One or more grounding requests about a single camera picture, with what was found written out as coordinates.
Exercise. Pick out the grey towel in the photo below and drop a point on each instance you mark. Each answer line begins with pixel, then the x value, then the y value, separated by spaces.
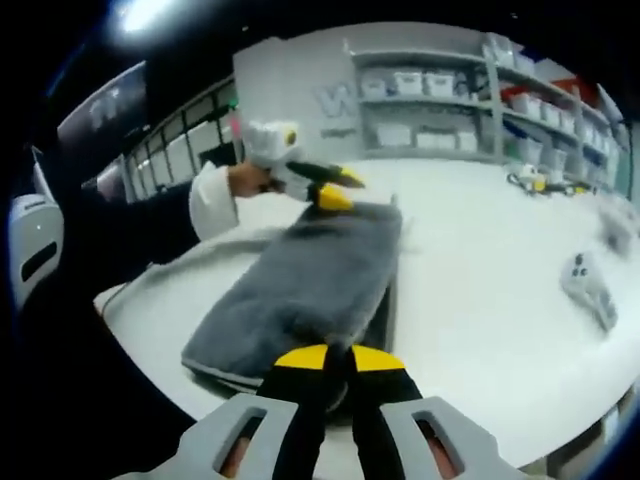
pixel 310 280

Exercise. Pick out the person's left hand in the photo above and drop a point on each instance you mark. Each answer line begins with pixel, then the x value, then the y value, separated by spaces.
pixel 250 180

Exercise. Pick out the black monitor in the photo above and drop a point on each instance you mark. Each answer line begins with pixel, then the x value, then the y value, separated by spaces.
pixel 217 155

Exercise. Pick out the green exit sign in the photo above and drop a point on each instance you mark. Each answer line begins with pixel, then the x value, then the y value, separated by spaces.
pixel 233 104

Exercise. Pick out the black-framed glass partition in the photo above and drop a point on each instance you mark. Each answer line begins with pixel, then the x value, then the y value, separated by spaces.
pixel 175 145

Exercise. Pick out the grey metal shelving unit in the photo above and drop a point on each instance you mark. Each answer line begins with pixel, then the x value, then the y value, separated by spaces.
pixel 550 125
pixel 425 105

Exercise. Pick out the shelf with white boxes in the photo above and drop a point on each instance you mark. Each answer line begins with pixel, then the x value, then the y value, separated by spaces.
pixel 405 82

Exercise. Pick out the hanging display screen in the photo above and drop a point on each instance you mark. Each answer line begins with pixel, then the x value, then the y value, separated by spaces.
pixel 107 107

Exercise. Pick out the person's dark clothing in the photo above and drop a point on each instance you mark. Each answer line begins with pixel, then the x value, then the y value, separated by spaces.
pixel 75 360

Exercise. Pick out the small yellow white device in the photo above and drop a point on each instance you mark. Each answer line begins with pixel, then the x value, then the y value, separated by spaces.
pixel 527 177

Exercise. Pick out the white handheld controller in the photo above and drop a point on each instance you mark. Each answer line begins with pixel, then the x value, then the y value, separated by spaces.
pixel 587 285

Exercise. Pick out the white chest-worn device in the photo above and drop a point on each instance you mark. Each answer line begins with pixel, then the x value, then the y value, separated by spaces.
pixel 35 250

